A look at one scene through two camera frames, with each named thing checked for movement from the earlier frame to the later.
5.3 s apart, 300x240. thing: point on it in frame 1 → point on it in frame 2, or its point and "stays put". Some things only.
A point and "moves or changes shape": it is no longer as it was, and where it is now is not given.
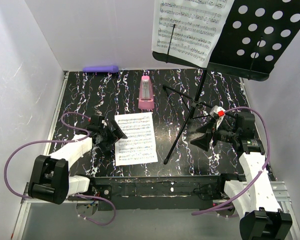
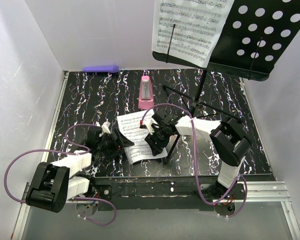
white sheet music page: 139,147 moves or changes shape
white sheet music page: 198,24 stays put
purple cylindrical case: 111,69 stays put
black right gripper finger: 208,127 → 156,142
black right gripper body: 225,135 → 162,131
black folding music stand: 255,36 stays put
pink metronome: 146,99 stays put
